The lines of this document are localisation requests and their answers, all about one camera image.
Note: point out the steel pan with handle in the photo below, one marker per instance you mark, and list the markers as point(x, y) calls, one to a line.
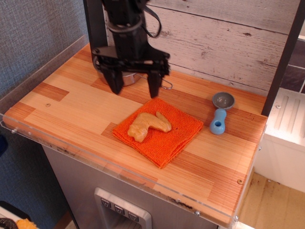
point(128, 78)

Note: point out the black vertical post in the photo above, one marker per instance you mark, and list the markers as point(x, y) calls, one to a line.
point(285, 58)
point(95, 23)

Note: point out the grey and blue scoop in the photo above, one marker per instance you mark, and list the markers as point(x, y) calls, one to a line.
point(222, 101)

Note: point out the yellow object bottom left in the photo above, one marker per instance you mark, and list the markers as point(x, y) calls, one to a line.
point(6, 223)

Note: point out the silver dispenser panel with buttons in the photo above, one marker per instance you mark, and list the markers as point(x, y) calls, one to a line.
point(117, 213)

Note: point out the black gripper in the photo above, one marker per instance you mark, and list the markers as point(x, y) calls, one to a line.
point(131, 52)

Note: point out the grey toy fridge cabinet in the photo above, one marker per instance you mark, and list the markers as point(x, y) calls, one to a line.
point(78, 181)

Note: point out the orange folded cloth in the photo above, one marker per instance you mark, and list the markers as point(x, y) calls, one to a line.
point(160, 147)

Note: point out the white toy sink unit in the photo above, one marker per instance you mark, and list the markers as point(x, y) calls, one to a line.
point(281, 154)

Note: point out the black left vertical post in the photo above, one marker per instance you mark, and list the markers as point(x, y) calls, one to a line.
point(95, 23)

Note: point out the black right vertical post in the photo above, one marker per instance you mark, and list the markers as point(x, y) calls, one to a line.
point(285, 58)

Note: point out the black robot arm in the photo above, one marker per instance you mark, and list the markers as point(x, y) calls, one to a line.
point(127, 16)

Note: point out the clear acrylic table guard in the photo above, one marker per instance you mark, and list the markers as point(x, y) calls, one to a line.
point(205, 181)

